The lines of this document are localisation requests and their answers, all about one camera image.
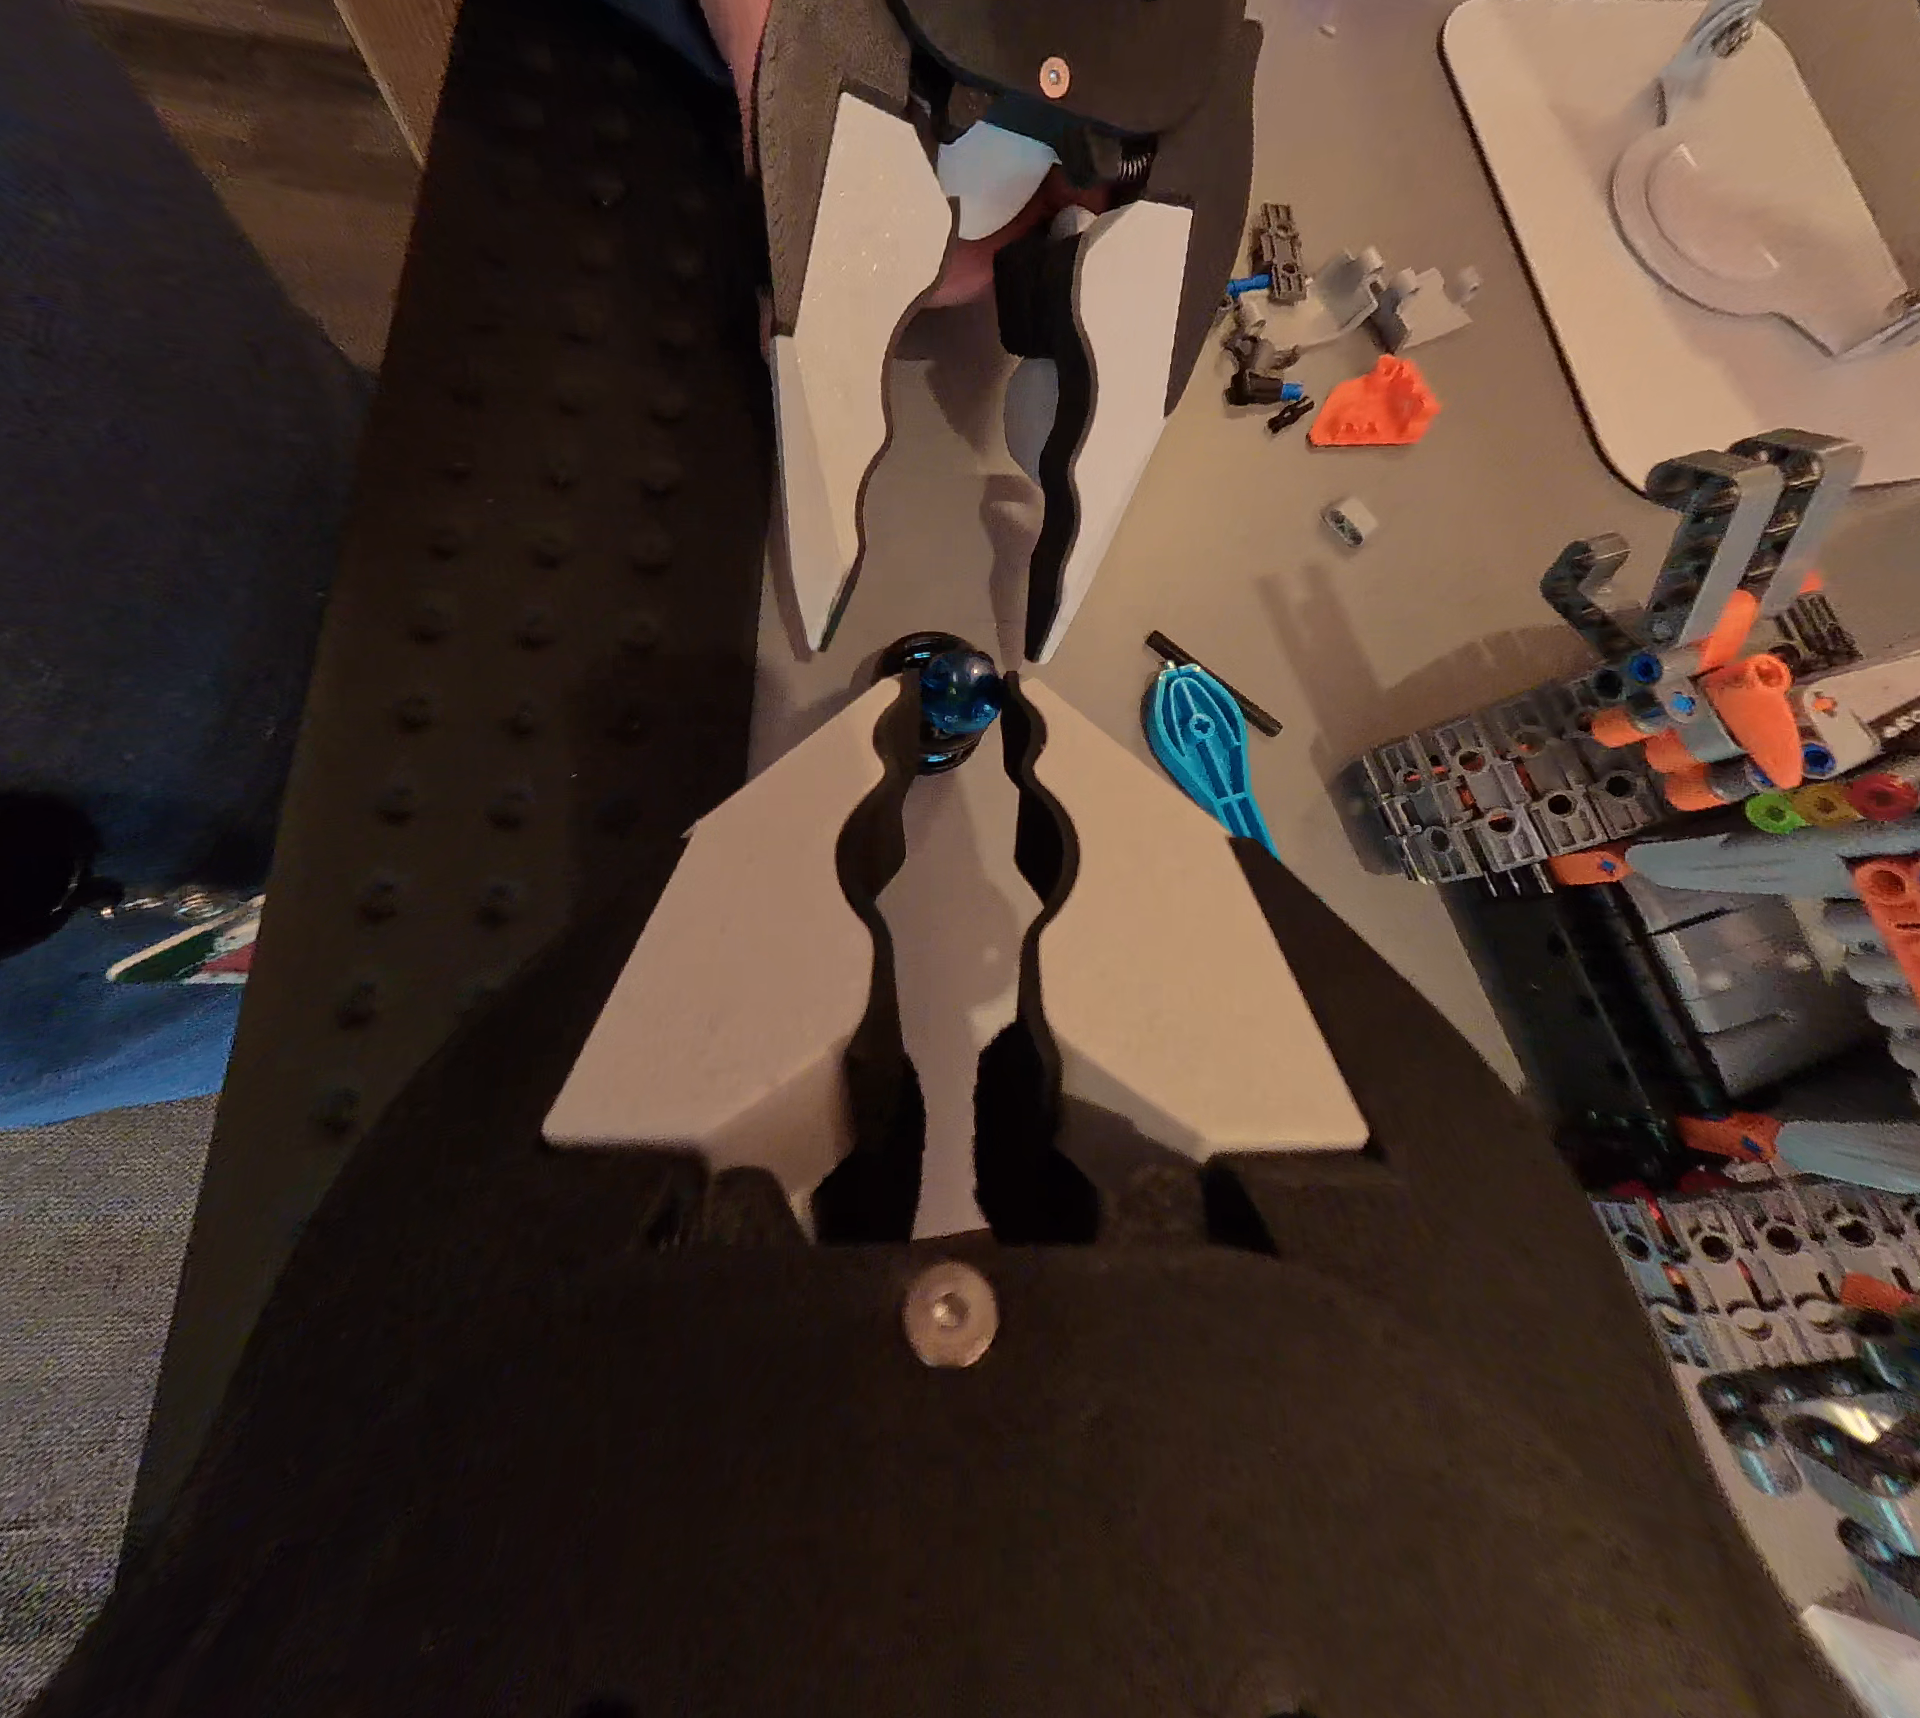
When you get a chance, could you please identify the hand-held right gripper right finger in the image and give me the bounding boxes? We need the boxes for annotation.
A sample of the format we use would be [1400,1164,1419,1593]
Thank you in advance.
[1003,671,1375,1245]

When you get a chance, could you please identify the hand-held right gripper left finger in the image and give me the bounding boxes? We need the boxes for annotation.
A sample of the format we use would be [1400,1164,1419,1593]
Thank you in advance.
[540,675,914,1245]

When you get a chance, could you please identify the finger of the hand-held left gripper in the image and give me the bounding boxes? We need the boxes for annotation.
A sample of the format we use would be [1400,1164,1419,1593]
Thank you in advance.
[1003,197,1200,671]
[764,86,962,663]

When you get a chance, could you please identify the black toy wheel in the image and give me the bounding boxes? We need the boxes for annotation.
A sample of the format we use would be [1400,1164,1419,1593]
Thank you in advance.
[874,633,1010,778]

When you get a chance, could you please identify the blue translucent ball piece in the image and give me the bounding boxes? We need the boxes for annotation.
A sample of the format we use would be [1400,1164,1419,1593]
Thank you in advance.
[918,646,1005,738]

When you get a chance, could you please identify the blue plastic tool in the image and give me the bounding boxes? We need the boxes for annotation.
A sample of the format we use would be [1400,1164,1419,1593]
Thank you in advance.
[1142,665,1280,859]

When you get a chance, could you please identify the orange angled panel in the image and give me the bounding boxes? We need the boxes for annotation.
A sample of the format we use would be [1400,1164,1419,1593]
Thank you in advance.
[1309,357,1443,449]

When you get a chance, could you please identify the large grey curved panel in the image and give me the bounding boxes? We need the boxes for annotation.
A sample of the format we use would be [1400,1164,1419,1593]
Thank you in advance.
[1304,245,1485,352]

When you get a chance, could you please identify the short black cross axle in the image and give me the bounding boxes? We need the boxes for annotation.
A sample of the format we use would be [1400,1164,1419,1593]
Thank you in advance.
[1145,630,1284,738]

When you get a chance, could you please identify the black perforated panel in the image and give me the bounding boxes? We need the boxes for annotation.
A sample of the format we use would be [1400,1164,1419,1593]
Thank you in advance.
[126,0,783,1587]

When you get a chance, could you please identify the tracked toy robot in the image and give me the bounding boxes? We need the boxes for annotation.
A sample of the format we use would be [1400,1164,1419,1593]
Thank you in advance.
[1338,429,1920,1601]

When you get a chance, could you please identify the person's blue jeans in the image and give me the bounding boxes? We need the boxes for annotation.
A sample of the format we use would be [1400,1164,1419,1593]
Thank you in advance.
[0,900,271,1136]

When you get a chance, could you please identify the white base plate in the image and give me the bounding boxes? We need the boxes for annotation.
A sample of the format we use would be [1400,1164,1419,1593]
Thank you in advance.
[1440,0,1920,495]

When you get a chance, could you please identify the key ring tag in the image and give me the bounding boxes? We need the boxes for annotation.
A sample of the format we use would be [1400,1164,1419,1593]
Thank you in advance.
[105,890,272,988]

